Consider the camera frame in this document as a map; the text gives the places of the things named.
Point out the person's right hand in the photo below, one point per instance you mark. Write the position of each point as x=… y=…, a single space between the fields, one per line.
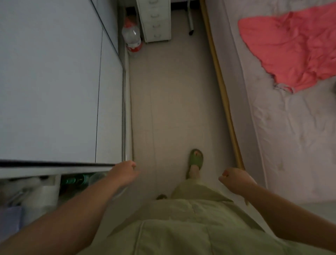
x=237 y=180

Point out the person's left hand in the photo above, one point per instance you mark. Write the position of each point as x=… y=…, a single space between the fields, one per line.
x=123 y=172

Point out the person's right fingers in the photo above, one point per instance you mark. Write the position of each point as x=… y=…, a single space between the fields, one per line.
x=225 y=176

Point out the person's left fingers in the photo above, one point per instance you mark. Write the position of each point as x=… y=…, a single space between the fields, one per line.
x=133 y=168

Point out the person's left forearm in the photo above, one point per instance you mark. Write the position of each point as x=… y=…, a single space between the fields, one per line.
x=63 y=220

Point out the person's right forearm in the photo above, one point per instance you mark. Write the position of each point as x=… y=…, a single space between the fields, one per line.
x=291 y=218

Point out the green slipper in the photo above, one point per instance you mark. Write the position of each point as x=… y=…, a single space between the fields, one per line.
x=195 y=163

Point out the dark slipper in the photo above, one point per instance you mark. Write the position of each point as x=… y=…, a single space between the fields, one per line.
x=161 y=196

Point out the person's green clothing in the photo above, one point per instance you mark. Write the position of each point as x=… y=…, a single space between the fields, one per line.
x=194 y=223

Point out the green bottles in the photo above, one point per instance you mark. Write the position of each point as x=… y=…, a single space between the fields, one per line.
x=76 y=180

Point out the white mattress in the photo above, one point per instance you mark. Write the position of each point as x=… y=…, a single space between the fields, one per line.
x=283 y=110

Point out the white plastic bag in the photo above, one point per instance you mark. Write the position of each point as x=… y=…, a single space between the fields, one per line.
x=28 y=197

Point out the large clear water bottle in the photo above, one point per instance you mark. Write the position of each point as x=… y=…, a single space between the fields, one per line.
x=132 y=35

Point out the pink cloth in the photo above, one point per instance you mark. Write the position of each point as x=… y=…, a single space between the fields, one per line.
x=291 y=47

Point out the white drawer cabinet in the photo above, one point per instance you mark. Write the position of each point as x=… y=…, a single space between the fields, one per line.
x=154 y=19

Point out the white chair leg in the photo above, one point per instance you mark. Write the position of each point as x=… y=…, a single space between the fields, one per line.
x=190 y=18

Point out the wooden bed frame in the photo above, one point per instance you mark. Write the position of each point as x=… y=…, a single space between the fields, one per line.
x=221 y=84

